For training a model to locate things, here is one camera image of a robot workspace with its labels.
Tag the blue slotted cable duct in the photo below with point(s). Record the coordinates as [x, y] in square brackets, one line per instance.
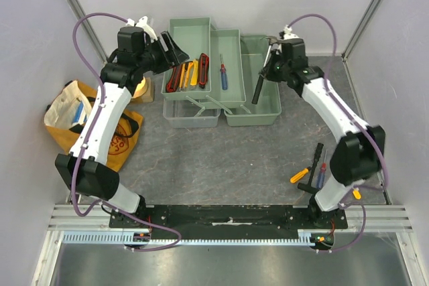
[133, 238]

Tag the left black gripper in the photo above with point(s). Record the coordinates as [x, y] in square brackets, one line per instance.
[177, 59]

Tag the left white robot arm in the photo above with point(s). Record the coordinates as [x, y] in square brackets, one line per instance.
[84, 169]

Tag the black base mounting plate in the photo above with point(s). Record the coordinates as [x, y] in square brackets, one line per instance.
[287, 216]

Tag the yellow black utility knife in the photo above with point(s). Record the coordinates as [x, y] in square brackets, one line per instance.
[182, 75]

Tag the yellow canvas tote bag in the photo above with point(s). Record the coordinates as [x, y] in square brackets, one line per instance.
[58, 120]

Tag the green clear-lid toolbox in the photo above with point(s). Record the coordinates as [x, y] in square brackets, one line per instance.
[243, 56]

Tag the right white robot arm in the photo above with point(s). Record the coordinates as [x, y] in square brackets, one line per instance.
[359, 146]

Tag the yellow tape roll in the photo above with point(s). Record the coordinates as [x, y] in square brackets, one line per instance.
[143, 89]

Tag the orange handled screwdriver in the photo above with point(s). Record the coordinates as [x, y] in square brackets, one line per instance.
[298, 176]

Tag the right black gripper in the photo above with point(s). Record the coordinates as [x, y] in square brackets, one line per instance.
[269, 65]

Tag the black handled tool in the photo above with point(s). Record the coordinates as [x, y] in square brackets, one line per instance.
[271, 41]

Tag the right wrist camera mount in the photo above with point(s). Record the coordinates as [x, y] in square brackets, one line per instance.
[287, 34]

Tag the yellow handled pliers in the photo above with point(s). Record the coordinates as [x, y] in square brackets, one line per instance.
[357, 194]

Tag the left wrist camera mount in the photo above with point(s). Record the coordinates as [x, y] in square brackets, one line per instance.
[143, 23]

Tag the red black utility knife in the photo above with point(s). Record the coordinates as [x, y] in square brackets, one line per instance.
[174, 81]

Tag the blue red screwdriver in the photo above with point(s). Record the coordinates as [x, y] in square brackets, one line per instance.
[322, 173]
[224, 82]

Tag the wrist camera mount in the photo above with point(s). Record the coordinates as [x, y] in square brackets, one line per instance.
[143, 23]
[287, 34]

